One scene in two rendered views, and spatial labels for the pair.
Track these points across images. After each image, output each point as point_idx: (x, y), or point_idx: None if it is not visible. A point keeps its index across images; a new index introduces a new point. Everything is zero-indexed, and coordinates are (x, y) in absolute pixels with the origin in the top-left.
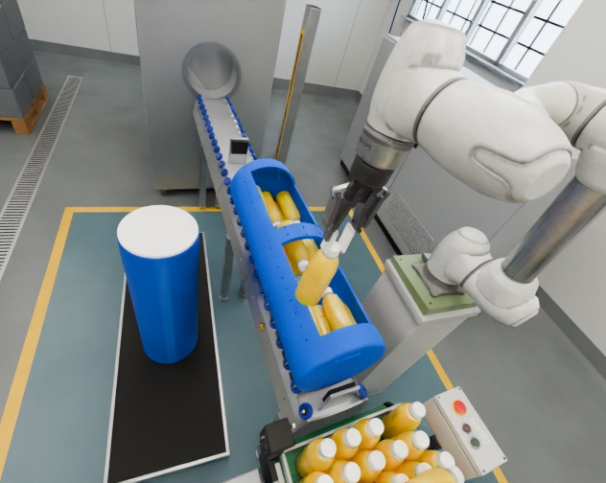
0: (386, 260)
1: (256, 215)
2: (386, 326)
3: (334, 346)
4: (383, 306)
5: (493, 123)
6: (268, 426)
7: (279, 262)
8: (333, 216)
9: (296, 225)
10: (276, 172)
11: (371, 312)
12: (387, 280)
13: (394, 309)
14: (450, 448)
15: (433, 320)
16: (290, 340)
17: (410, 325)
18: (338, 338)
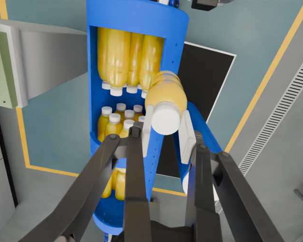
0: (21, 107)
1: (149, 183)
2: (48, 53)
3: (161, 17)
4: (44, 70)
5: None
6: (215, 4)
7: (156, 133)
8: (242, 187)
9: (123, 165)
10: (106, 217)
11: (56, 72)
12: (29, 89)
13: (35, 61)
14: None
15: None
16: (180, 57)
17: (25, 35)
18: (152, 22)
